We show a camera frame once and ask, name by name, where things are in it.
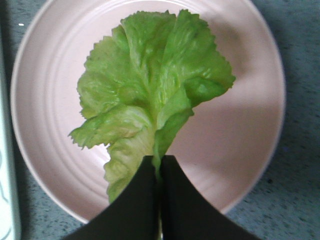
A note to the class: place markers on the pink round plate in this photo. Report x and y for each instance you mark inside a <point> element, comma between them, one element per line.
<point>223,149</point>

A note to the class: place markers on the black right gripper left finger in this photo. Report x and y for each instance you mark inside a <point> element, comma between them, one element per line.
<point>133,215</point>

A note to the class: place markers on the cream bear serving tray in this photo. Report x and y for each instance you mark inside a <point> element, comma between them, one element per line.
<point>10,222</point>

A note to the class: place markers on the green lettuce leaf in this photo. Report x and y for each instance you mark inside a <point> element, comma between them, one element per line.
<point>140,86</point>

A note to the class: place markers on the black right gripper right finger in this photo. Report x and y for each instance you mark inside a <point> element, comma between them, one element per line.
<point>187,215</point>

